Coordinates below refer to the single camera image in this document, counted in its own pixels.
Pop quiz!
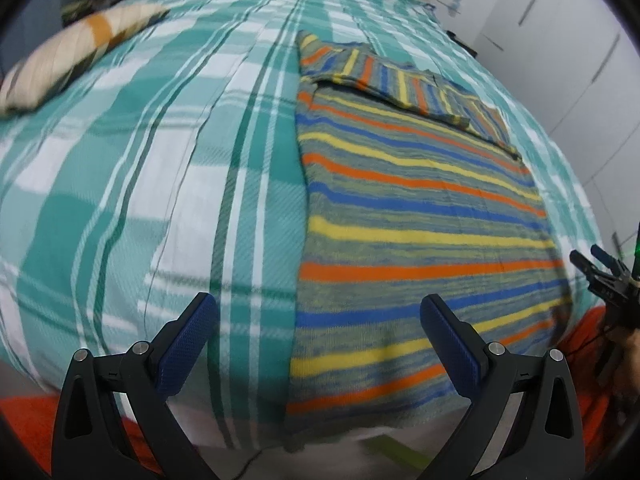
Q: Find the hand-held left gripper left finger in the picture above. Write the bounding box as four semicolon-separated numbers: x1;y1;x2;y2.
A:
51;292;218;480

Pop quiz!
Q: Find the green plaid bed blanket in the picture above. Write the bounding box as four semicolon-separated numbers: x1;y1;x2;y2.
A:
0;0;603;453

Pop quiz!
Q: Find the green mat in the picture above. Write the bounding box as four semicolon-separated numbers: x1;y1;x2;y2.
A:
362;434;437;467

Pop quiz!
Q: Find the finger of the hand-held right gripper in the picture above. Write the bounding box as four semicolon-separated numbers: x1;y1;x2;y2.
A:
591;244;630;277
570;250;610;288

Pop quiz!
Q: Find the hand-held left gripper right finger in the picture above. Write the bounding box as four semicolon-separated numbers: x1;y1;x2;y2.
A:
417;294;586;480

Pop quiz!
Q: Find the person's right hand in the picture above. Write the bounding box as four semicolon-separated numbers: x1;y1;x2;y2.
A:
616;330;640;403

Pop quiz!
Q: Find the white wardrobe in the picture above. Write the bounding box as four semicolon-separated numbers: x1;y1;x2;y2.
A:
432;0;640;246

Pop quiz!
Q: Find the black cable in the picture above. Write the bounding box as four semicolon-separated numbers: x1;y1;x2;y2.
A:
562;324;620;357

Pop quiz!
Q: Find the cream patterned pillow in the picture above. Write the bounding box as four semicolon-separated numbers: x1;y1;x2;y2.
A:
0;2;171;116

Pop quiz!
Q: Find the striped knit sweater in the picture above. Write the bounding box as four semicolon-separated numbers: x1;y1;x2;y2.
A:
284;30;575;433

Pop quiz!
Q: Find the person's orange clothing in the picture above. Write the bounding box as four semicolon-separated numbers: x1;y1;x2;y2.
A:
0;305;633;478

